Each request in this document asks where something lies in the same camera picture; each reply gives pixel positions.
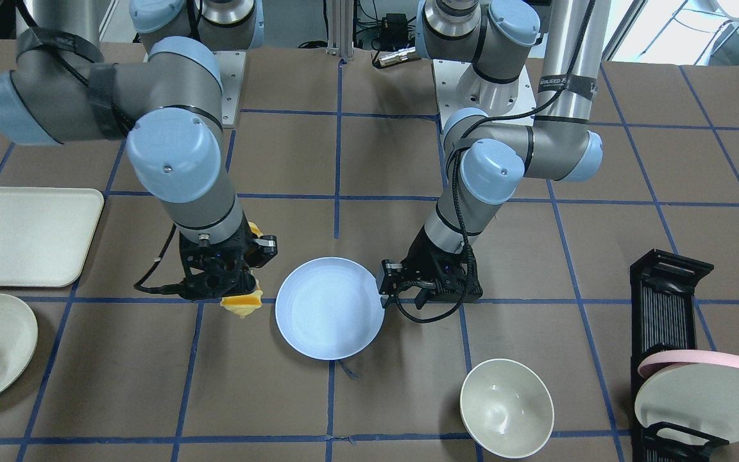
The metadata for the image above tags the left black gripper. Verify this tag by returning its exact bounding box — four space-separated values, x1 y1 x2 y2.
401 228 483 308

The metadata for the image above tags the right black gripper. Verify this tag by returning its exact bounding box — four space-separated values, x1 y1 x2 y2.
177 228 259 301

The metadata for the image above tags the striped yellow bread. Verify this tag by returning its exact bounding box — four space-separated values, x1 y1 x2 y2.
220 222 265 320

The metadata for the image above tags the blue plate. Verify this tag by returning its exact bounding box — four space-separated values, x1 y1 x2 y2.
275 257 385 361

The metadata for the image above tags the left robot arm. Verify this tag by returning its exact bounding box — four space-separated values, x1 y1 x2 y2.
377 1 610 308

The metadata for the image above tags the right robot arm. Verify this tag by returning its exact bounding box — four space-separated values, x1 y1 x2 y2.
0 1 278 301

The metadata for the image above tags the pink plate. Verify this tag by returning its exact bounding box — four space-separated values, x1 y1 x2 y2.
636 349 739 379

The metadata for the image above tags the white plate in rack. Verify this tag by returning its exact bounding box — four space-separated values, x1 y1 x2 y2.
634 363 739 443

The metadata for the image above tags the cream bowl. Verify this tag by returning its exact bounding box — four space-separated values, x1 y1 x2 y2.
459 359 556 459

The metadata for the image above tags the cream rectangular tray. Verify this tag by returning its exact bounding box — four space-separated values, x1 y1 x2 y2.
0 187 105 287

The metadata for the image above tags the black dish rack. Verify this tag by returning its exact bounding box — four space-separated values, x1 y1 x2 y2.
629 249 729 461

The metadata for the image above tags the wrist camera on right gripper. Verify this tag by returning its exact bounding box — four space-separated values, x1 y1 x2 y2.
244 235 278 268

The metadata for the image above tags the aluminium frame post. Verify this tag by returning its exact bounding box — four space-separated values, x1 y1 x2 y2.
325 0 357 64

